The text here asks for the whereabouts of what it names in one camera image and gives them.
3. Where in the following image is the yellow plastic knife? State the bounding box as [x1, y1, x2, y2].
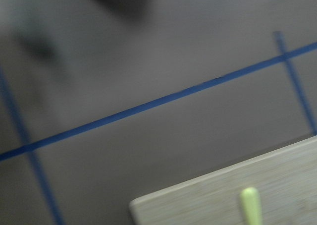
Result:
[240, 187, 263, 225]

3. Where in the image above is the wooden cutting board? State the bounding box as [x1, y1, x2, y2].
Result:
[129, 137, 317, 225]

